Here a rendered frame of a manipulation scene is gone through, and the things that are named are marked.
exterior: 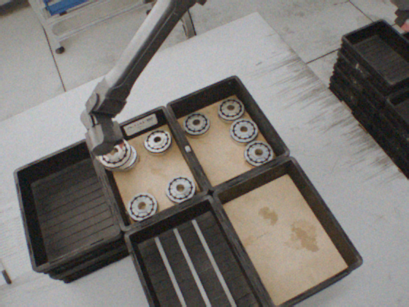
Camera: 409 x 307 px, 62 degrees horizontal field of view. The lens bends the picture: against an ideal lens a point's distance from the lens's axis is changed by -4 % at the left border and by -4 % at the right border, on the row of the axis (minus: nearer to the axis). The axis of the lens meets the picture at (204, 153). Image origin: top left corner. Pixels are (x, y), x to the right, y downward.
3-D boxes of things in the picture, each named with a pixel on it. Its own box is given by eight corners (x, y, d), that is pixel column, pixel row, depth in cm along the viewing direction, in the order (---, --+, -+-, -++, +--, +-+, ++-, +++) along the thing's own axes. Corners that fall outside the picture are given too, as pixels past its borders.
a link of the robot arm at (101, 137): (123, 95, 93) (94, 89, 87) (136, 129, 88) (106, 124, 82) (101, 123, 100) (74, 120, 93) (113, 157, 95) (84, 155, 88)
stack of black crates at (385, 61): (324, 89, 226) (339, 36, 187) (361, 71, 230) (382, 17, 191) (364, 135, 207) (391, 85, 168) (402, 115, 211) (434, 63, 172)
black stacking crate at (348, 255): (213, 206, 123) (211, 194, 113) (288, 171, 127) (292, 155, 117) (270, 316, 104) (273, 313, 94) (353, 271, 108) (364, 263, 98)
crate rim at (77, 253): (15, 172, 126) (12, 169, 124) (90, 139, 130) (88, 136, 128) (36, 275, 107) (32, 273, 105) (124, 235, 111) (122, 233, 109)
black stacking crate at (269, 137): (170, 122, 142) (165, 104, 132) (237, 93, 146) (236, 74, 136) (213, 205, 123) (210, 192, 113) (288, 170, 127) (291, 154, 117)
